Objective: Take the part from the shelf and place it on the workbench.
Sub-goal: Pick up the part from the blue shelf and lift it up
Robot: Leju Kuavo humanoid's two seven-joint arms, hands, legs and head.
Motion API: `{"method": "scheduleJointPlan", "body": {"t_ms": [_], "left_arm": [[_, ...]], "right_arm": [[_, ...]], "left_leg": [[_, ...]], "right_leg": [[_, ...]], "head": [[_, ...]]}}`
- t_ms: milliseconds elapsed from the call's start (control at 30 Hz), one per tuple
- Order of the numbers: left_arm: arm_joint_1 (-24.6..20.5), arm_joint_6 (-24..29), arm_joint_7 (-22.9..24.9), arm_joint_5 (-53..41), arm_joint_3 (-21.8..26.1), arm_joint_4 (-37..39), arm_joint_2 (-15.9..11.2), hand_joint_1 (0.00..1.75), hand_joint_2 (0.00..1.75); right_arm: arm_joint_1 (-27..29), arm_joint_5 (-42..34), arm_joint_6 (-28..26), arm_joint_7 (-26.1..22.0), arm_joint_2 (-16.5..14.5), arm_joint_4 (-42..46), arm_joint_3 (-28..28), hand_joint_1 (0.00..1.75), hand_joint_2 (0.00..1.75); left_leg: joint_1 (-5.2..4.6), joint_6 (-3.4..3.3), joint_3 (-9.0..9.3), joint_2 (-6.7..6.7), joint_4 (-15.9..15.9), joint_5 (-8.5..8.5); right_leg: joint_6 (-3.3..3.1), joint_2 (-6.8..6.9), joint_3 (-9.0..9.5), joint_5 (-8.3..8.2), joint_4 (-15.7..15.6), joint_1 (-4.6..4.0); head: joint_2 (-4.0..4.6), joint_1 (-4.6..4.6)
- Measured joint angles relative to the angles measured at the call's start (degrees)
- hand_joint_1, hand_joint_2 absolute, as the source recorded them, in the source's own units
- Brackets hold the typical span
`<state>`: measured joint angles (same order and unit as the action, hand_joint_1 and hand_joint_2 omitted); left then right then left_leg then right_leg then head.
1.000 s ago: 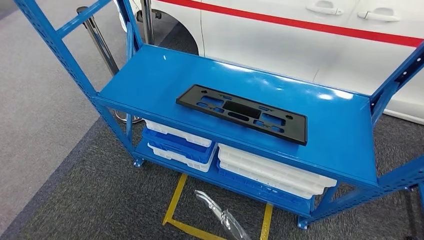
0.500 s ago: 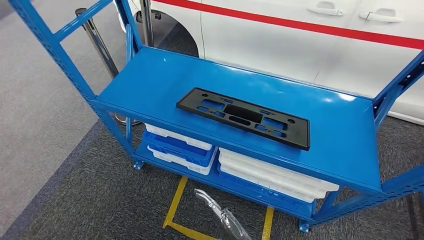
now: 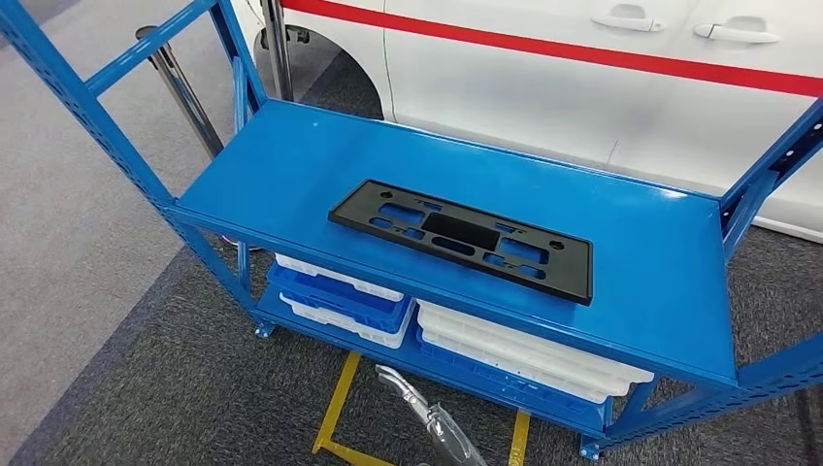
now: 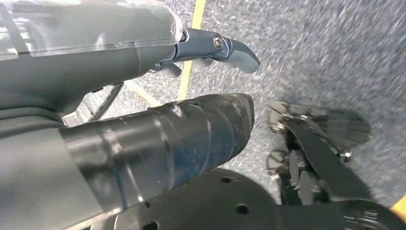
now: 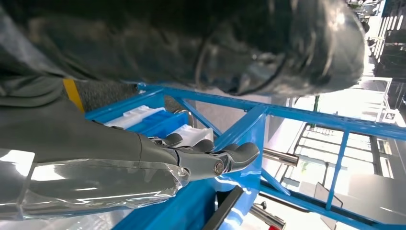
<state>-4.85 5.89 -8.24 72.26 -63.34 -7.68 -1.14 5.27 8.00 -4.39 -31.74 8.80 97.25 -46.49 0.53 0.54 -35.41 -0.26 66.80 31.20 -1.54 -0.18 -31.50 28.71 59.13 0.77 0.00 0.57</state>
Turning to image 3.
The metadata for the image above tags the blue metal shelf rack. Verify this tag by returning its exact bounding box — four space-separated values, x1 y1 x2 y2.
0 0 823 461

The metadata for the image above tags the black plastic plate frame part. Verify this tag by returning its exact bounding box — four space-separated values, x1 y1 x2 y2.
327 179 594 307

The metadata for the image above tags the blue plastic bin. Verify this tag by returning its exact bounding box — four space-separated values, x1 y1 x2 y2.
266 262 412 336

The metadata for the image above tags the chrome stanchion post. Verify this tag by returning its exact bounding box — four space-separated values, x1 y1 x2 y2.
260 0 296 102
135 25 265 253

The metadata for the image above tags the white car with red stripe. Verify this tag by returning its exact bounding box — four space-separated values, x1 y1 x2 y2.
231 0 823 246

